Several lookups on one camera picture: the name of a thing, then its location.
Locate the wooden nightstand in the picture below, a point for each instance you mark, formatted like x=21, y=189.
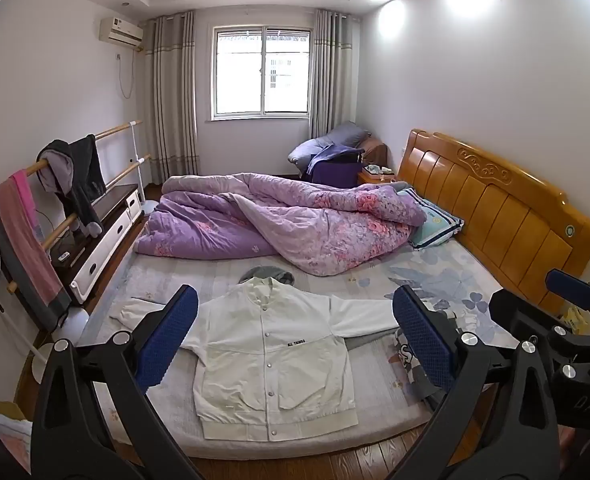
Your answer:
x=375, y=176

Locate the brown chair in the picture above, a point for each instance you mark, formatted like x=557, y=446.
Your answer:
x=375, y=149

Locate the dark hanging jacket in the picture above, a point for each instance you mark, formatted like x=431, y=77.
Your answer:
x=82, y=175

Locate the window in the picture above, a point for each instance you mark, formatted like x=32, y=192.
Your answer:
x=260, y=70

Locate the purple floral quilt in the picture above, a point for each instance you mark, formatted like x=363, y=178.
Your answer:
x=275, y=220

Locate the yellow packet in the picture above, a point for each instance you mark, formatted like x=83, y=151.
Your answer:
x=575, y=317

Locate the grey and pink towel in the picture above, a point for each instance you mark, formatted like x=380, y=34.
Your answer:
x=30, y=245

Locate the grey striped curtain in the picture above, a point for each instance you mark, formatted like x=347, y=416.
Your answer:
x=172, y=100
x=332, y=70

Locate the grey hoodie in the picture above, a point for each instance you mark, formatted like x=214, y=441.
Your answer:
x=267, y=274

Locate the bed with floral sheet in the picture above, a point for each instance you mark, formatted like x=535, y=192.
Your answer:
x=425, y=270

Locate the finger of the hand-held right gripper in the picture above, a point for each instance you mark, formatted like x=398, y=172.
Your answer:
x=567, y=282
x=515, y=310

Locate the white button jacket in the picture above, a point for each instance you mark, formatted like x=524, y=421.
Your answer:
x=275, y=360

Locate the white air conditioner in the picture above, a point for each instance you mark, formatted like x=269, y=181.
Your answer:
x=120, y=32

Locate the wooden headboard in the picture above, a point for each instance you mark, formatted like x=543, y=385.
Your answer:
x=500, y=210

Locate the purple cloth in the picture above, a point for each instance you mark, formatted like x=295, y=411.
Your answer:
x=332, y=162

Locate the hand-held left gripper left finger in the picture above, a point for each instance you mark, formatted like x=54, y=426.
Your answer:
x=167, y=335

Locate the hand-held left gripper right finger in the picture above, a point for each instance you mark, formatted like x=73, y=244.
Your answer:
x=422, y=340

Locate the white printed knit sweater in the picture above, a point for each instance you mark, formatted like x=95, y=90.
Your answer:
x=401, y=355

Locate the wooden bar clothes rack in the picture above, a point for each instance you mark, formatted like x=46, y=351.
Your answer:
x=120, y=129

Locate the white and dark cabinet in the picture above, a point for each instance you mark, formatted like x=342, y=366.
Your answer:
x=105, y=230

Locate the teal pillow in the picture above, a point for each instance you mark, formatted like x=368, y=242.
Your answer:
x=437, y=225

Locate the chair with purple bedding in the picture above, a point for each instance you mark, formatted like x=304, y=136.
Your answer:
x=340, y=136

